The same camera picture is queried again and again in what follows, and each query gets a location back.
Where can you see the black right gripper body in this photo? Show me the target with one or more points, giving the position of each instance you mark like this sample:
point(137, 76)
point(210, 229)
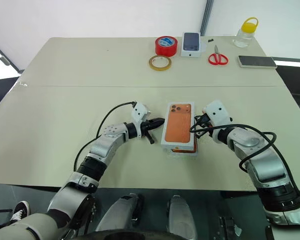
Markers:
point(203, 122)

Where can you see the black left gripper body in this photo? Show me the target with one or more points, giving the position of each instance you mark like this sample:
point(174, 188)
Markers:
point(146, 127)

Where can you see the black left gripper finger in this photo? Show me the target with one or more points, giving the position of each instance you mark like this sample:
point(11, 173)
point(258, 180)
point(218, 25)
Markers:
point(157, 121)
point(157, 125)

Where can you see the white phone box lid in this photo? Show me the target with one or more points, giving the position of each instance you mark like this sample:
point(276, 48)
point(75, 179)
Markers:
point(178, 125)

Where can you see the white phone box tray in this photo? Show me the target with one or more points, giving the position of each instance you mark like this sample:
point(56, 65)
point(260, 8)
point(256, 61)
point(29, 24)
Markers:
point(182, 154)

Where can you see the black smartphone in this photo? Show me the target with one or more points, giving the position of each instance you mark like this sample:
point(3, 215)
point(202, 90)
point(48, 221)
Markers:
point(257, 61)

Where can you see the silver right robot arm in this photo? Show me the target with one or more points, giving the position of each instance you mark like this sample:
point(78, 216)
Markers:
point(267, 165)

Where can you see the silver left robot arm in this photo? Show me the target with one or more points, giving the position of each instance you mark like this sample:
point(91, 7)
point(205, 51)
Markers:
point(99, 150)

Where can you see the white box blue phone print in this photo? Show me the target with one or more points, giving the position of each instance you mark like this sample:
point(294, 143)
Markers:
point(191, 43)

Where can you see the clear yellowish tape roll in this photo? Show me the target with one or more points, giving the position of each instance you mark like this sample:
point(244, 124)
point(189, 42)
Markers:
point(151, 64)

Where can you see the red tape roll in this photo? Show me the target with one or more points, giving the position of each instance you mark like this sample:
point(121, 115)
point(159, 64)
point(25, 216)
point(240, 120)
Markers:
point(166, 48)

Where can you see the small black clip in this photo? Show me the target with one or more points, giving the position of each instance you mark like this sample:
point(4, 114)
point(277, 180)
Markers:
point(210, 40)

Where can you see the silver left robot leg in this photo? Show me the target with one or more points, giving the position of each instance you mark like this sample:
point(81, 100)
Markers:
point(121, 215)

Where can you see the silver robot leg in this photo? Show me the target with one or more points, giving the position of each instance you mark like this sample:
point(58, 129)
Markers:
point(181, 217)
point(121, 215)

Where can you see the silver right robot leg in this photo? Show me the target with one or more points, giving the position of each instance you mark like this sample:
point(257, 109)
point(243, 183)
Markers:
point(181, 217)

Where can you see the clear jar yellow lid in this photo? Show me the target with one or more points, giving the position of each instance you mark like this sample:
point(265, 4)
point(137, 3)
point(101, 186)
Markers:
point(245, 33)

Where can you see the grey metal pole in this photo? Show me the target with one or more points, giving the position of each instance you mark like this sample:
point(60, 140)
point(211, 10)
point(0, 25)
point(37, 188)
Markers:
point(206, 17)

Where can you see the black white canvas sneaker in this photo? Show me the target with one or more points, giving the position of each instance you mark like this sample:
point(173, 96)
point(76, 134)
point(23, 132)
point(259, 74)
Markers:
point(21, 210)

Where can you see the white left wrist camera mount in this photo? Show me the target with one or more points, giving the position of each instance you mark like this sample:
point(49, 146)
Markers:
point(139, 112)

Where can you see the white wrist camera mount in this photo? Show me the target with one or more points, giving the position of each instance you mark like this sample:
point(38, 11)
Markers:
point(218, 112)
point(139, 112)

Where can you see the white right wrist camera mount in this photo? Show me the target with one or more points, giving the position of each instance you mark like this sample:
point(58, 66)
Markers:
point(218, 112)

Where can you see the grey window frame bar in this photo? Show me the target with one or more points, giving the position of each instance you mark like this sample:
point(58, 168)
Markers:
point(5, 58)

